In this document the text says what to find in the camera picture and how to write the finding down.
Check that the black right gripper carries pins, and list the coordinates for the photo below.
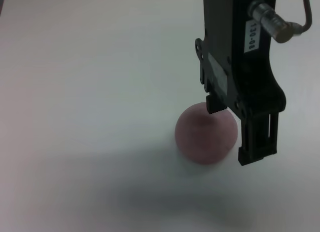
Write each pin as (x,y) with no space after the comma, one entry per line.
(225,30)

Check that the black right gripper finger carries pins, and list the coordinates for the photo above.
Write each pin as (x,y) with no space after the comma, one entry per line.
(257,137)

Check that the pink fuzzy peach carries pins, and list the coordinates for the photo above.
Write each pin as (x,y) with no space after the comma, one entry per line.
(200,139)

